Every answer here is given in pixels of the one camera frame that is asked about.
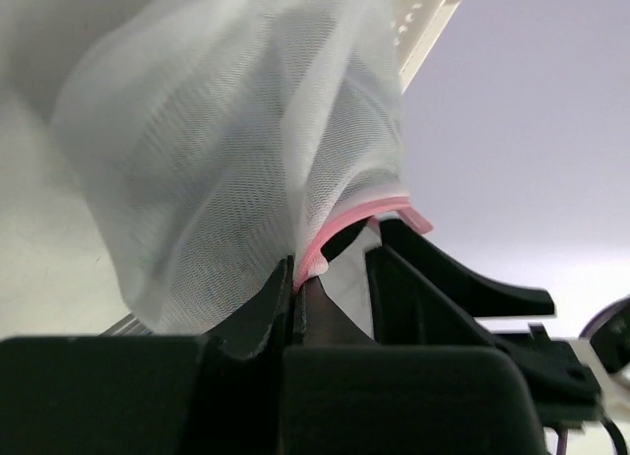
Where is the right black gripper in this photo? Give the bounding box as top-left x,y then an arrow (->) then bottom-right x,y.
366,219 -> 602,423

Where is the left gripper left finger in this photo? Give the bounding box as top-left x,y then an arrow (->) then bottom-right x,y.
206,257 -> 293,359

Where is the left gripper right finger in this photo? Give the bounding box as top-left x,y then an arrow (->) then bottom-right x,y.
293,278 -> 376,347

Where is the white mesh laundry bag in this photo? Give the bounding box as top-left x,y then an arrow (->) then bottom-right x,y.
51,0 -> 429,334

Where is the white perforated plastic basket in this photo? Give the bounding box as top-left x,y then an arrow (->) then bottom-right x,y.
391,0 -> 463,92

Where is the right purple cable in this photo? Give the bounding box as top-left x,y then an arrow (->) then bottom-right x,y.
553,292 -> 630,455

